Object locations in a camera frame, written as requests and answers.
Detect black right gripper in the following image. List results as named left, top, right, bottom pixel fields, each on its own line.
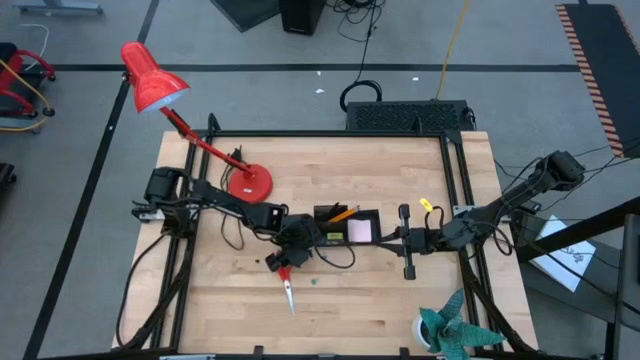
left=374, top=203, right=444, bottom=281

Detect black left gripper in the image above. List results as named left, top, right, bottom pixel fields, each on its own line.
left=263, top=213, right=324, bottom=273

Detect pink sticky note pad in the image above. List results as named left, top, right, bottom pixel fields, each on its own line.
left=347, top=218, right=374, bottom=244

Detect black mesh desk organizer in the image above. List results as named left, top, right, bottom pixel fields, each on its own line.
left=312, top=202, right=384, bottom=247

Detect red-handled scissors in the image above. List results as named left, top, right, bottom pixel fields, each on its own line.
left=277, top=264, right=297, bottom=316

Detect red desk lamp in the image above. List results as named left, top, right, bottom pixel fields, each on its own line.
left=120, top=41, right=275, bottom=206

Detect white plant pot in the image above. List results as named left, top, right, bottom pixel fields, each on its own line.
left=411, top=314, right=432, bottom=350

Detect teal artificial plant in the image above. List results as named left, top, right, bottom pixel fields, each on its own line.
left=418, top=288, right=507, bottom=360

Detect black computer case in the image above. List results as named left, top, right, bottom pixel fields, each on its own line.
left=344, top=99, right=477, bottom=134

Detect white paper sheet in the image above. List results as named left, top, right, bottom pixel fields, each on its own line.
left=529, top=214, right=598, bottom=294

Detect dark floor panel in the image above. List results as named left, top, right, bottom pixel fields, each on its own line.
left=209, top=0, right=281, bottom=34

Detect black orange-striped floor mat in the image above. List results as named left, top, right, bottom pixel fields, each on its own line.
left=555, top=3, right=640, bottom=159

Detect grey metal base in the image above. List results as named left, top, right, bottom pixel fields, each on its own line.
left=12, top=0, right=105, bottom=16

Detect red cart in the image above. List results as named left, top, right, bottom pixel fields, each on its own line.
left=0, top=42, right=57, bottom=134

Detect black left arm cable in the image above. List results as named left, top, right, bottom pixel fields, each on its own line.
left=219, top=214, right=357, bottom=270

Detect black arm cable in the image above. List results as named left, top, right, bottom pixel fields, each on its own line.
left=423, top=203, right=514, bottom=257
left=219, top=214, right=357, bottom=270

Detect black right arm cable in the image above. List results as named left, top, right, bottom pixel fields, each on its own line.
left=423, top=203, right=514, bottom=257

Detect black lamp cord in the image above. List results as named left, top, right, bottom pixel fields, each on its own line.
left=218, top=144, right=247, bottom=201

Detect black aluminium table frame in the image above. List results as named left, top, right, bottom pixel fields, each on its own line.
left=112, top=112, right=539, bottom=360

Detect black hanging cable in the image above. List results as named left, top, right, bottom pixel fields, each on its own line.
left=324, top=0, right=389, bottom=114

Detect black base cable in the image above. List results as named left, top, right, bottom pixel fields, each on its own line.
left=115, top=232, right=169, bottom=347

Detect yellow hanging cable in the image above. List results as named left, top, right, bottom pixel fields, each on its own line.
left=433, top=0, right=472, bottom=101

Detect yellow hose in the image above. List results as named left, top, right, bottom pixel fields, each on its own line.
left=0, top=58, right=54, bottom=134

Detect white floor cable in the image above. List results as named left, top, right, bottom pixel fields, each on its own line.
left=19, top=23, right=51, bottom=71

